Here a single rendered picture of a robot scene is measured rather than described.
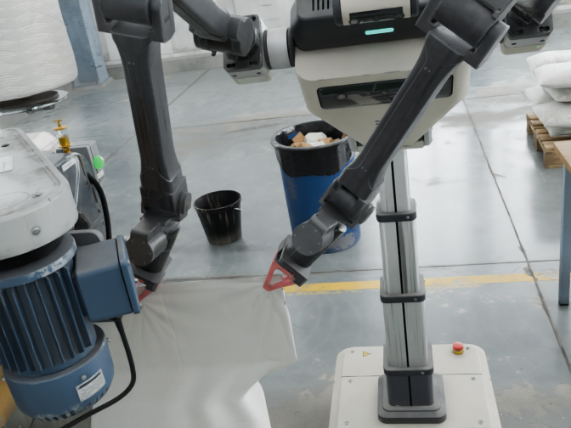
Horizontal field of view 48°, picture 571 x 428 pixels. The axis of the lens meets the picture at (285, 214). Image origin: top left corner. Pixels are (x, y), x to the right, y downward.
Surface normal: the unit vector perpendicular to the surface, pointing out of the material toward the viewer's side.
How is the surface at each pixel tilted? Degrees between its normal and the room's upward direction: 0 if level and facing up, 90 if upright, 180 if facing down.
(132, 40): 107
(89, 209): 90
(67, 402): 92
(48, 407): 91
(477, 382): 0
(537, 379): 0
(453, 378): 0
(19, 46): 87
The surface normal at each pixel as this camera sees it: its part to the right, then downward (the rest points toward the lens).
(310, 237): -0.40, 0.18
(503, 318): -0.14, -0.90
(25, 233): 0.58, 0.27
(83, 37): -0.14, 0.43
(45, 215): 0.83, 0.13
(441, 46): -0.57, 0.43
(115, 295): 0.27, 0.36
